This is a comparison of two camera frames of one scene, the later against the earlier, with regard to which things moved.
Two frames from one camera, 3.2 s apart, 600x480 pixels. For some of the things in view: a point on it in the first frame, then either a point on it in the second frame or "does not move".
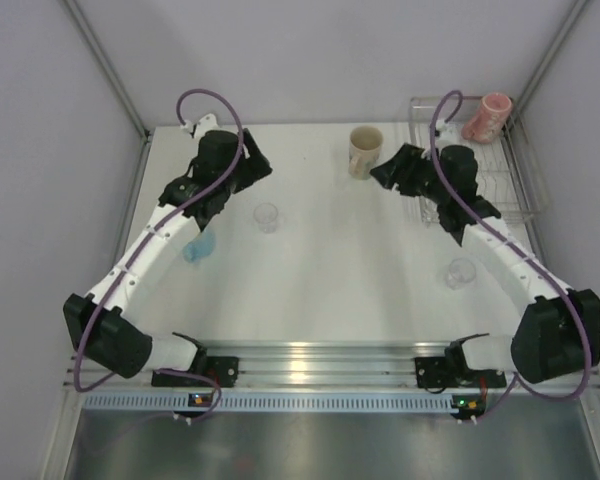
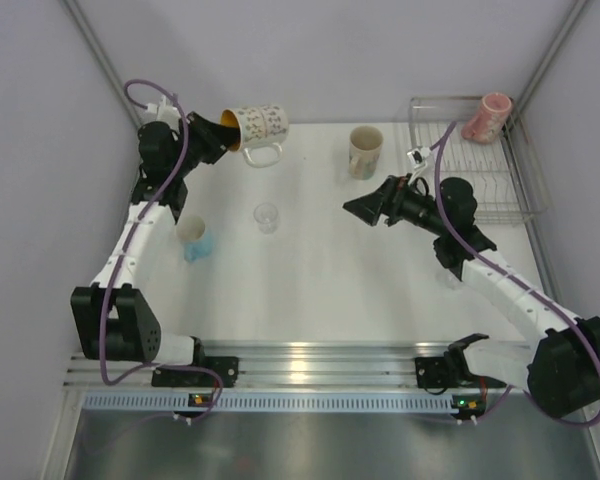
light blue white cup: (200, 246) does not move
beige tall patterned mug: (365, 146) does not move
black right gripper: (401, 169) to (387, 200)
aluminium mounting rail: (337, 366) does not move
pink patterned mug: (487, 123) does not move
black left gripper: (259, 167) to (216, 138)
